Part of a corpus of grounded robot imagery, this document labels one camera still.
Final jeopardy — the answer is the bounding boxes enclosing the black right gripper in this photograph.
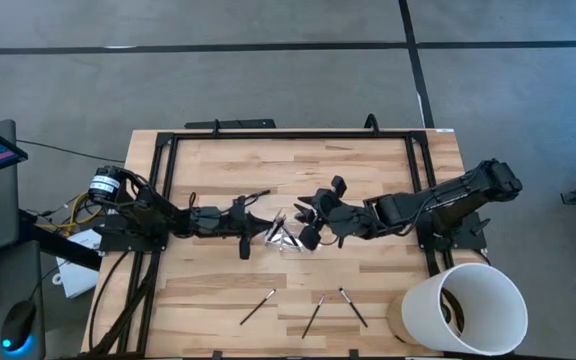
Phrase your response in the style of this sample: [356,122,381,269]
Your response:
[293,174,372,252]

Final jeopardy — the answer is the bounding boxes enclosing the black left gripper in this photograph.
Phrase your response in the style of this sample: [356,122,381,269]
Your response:
[187,194,276,262]

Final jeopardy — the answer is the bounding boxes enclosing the clear plastic pouch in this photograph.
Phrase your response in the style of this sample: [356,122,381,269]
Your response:
[262,215,312,255]

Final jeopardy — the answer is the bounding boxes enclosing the large white round bin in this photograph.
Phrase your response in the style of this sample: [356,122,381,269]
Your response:
[400,262,530,358]

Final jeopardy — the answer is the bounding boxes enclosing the white paper booklet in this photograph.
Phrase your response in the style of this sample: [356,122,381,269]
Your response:
[51,228,105,300]

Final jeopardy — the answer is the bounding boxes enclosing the black desk support beam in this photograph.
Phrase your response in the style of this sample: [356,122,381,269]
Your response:
[17,208,105,272]

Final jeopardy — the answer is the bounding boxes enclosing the black computer mouse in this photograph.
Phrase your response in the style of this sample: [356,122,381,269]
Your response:
[0,298,38,353]

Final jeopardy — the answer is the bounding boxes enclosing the black metal table frame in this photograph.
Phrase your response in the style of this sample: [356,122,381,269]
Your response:
[117,130,457,357]

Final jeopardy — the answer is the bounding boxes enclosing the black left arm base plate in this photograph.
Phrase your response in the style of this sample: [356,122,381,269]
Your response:
[98,227,170,254]

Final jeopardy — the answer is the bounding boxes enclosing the black cable bundle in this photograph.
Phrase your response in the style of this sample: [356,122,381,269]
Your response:
[87,249,162,357]

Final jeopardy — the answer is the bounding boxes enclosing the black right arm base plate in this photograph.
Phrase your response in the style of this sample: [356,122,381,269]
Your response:
[416,212,489,252]

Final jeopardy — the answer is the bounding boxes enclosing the black curved cable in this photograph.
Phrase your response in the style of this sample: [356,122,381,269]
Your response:
[440,287,468,335]

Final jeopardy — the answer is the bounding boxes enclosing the yellow cables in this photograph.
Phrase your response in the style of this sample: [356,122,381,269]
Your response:
[36,192,105,237]

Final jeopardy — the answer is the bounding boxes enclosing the thin black floor cable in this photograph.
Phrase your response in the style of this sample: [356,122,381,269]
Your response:
[16,138,127,165]

